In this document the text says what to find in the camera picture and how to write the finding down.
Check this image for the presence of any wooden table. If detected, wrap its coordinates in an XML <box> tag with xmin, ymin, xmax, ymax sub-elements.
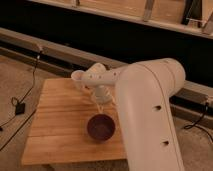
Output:
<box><xmin>22</xmin><ymin>78</ymin><xmax>126</xmax><ymax>165</ymax></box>

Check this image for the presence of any black cable on floor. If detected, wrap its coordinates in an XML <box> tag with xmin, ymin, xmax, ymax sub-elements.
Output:
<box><xmin>0</xmin><ymin>44</ymin><xmax>45</xmax><ymax>151</ymax></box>

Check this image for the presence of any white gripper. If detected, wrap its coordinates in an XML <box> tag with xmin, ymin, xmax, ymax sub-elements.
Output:
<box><xmin>94</xmin><ymin>86</ymin><xmax>116</xmax><ymax>113</ymax></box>

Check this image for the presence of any black power adapter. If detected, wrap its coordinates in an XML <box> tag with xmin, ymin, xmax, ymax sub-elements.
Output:
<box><xmin>15</xmin><ymin>103</ymin><xmax>25</xmax><ymax>115</ymax></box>

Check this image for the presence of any black cable right floor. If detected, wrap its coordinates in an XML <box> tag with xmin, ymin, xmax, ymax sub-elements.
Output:
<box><xmin>182</xmin><ymin>99</ymin><xmax>213</xmax><ymax>141</ymax></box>

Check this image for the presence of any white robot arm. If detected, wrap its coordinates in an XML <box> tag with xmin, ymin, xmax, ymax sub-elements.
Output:
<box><xmin>71</xmin><ymin>58</ymin><xmax>186</xmax><ymax>171</ymax></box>

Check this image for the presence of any dark purple ceramic bowl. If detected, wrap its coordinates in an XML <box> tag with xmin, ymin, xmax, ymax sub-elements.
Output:
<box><xmin>87</xmin><ymin>114</ymin><xmax>116</xmax><ymax>142</ymax></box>

